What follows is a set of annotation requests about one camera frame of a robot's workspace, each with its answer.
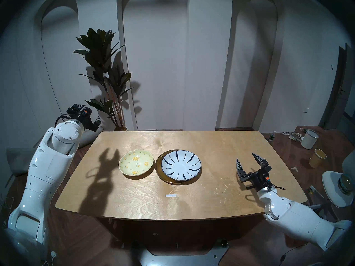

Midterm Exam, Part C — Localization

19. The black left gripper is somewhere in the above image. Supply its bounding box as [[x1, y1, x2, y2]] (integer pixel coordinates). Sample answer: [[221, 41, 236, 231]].
[[67, 104, 102, 131]]

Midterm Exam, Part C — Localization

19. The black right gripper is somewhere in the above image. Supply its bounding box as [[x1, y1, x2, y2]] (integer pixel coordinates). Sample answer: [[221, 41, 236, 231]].
[[236, 153, 272, 191]]

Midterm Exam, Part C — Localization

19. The yellow floral ceramic plate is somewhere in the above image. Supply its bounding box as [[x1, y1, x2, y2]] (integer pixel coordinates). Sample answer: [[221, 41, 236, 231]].
[[119, 150, 154, 177]]

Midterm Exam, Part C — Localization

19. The white plate with blue stripes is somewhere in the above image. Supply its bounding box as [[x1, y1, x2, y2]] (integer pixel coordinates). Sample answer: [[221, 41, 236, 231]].
[[161, 150, 201, 181]]

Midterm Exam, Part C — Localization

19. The pile of small floor clutter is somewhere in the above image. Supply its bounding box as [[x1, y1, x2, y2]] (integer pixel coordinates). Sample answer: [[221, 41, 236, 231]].
[[282, 128, 307, 142]]

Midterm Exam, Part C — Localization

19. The white bucket with dark rim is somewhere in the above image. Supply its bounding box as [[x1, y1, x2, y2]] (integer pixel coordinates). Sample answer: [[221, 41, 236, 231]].
[[301, 129, 320, 150]]

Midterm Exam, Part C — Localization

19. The tall green leafy plant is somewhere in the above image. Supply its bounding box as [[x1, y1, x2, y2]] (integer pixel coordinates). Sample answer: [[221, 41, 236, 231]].
[[73, 28, 134, 129]]

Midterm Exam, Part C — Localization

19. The tan paper cup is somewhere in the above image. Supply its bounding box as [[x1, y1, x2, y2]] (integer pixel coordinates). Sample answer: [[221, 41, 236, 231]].
[[310, 149, 327, 169]]

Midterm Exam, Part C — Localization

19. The rolled grey mat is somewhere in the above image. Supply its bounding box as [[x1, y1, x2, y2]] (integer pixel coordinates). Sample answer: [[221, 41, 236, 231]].
[[6, 126, 103, 177]]

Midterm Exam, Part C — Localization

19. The gold metal plate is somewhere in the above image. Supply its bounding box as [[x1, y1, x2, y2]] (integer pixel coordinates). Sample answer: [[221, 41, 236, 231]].
[[155, 150, 202, 185]]

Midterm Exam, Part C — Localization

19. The dark door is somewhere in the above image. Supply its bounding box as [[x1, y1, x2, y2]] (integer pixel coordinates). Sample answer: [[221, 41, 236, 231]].
[[319, 43, 355, 130]]

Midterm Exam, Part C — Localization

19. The black floor cable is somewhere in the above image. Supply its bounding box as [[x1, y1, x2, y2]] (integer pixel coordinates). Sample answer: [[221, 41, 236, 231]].
[[280, 245, 303, 264]]

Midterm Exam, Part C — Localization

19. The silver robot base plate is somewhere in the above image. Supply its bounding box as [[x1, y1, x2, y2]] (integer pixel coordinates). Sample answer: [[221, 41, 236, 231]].
[[136, 239, 230, 266]]

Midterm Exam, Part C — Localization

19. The white plug with cable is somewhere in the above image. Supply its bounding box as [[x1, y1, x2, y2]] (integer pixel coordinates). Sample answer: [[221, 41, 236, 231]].
[[39, 251, 57, 266]]

